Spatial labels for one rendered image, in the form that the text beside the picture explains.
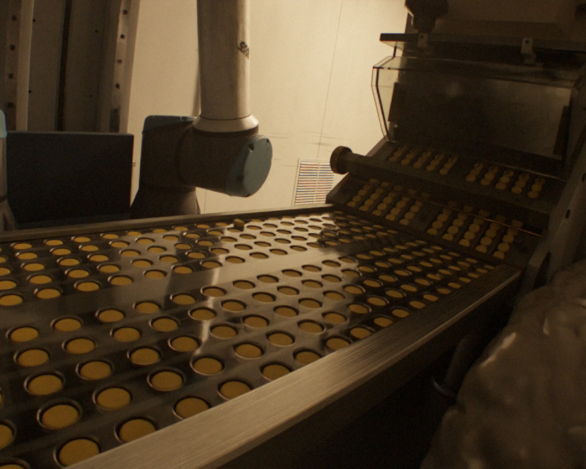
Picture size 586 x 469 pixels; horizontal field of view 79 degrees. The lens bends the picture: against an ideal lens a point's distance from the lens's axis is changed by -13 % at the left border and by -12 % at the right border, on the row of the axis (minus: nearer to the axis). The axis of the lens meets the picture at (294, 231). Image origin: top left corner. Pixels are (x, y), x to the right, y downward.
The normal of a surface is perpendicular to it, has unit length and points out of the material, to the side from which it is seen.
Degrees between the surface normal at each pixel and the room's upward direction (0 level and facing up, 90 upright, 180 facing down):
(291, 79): 90
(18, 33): 90
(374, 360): 0
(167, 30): 90
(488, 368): 39
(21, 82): 90
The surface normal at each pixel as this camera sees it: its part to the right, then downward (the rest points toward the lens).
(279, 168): 0.69, 0.30
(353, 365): 0.14, -0.95
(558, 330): 0.07, -0.71
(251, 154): 0.89, 0.33
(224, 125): 0.08, -0.26
